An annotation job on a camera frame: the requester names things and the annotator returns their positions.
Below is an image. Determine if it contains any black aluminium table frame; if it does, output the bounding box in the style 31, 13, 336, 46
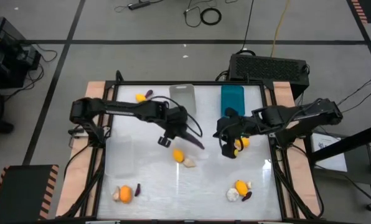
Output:
79, 70, 301, 222

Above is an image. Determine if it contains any light wooden side board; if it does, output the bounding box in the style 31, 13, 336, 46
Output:
272, 81, 322, 218
55, 80, 107, 218

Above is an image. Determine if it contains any long yellow cable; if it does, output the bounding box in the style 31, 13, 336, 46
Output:
270, 0, 291, 58

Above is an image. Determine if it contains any grey plastic basket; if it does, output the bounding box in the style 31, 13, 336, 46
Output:
169, 83, 197, 115

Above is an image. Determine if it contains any white paper sheet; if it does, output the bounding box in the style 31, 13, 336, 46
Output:
311, 132, 348, 173

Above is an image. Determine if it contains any long purple eggplant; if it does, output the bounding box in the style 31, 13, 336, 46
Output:
185, 132, 205, 151

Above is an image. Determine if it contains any long black cable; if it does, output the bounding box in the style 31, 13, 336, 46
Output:
235, 0, 255, 56

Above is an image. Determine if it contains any white garlic bulb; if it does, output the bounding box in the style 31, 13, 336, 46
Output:
225, 187, 240, 202

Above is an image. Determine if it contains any black power strip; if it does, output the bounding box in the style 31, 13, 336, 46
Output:
128, 1, 151, 11

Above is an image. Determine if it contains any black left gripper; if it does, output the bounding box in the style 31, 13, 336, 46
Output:
157, 105, 191, 148

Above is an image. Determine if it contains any black equipment rack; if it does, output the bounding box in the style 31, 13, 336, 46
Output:
0, 15, 42, 90

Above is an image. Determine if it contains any large orange-yellow lemon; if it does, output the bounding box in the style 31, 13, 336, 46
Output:
119, 185, 133, 204

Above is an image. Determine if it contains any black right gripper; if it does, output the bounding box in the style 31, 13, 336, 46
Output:
212, 107, 258, 159

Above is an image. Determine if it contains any black perforated computer case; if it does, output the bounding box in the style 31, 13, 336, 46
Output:
228, 53, 311, 101

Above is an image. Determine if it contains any coiled black cable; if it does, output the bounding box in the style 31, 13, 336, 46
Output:
200, 7, 222, 26

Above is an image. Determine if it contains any black metal stand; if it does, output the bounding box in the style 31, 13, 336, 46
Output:
303, 121, 371, 212

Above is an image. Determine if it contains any teal plastic basket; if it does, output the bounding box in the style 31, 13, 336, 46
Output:
220, 85, 246, 118

